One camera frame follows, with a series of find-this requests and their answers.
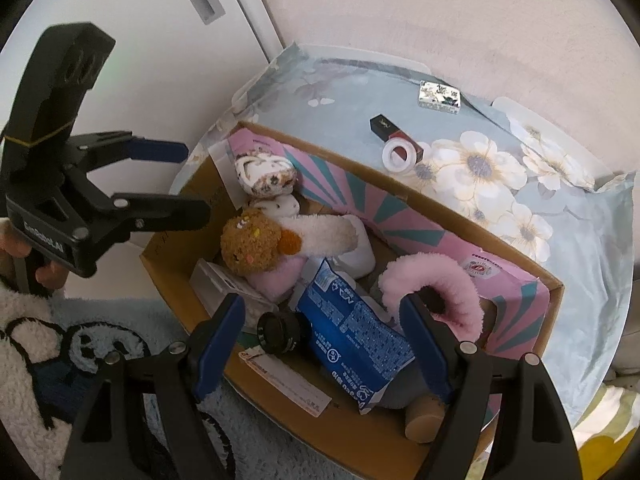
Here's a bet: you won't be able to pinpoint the pink fluffy scrunchie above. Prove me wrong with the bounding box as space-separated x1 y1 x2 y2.
378 252 484 342

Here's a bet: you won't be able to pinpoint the white floral scrunchie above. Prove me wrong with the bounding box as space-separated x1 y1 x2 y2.
248 194 300 219

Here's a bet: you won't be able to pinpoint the small floral patterned box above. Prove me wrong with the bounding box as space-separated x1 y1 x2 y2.
418 80 461 114

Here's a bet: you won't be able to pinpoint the white fleece panda sleeve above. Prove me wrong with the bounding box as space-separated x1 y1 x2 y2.
1 285 151 479

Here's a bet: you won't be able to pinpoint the black round jar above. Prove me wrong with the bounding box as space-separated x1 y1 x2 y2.
257 311 312 356

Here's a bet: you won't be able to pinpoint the brown fuzzy plush toy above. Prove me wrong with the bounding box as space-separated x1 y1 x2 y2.
220 208 303 278

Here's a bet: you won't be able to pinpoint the beige round cork lid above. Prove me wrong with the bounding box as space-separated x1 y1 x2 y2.
405 394 446 444

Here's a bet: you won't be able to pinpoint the light blue floral cloth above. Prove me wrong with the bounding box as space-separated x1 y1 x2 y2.
171 46 634 422

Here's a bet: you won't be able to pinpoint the white tape roll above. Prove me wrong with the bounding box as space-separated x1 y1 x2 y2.
382 138 423 174

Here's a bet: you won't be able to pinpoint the blue tissue pack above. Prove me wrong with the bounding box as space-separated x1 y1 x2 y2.
290 258 414 415

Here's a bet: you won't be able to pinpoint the cardboard box pink flaps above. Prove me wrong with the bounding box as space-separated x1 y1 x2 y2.
142 122 564 479

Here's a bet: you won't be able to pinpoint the white sliding door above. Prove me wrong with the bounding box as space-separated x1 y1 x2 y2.
0 0 286 302

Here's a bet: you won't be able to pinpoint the white floral cloth bundle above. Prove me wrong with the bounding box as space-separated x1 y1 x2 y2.
234 151 297 198

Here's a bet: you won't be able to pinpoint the black red lipstick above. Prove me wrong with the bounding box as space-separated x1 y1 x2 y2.
370 114 425 162

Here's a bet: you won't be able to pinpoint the yellow green floral bedding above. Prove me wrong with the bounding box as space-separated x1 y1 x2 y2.
464 383 640 480

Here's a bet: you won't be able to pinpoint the person's left hand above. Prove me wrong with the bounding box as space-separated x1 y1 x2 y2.
0 218 70 292

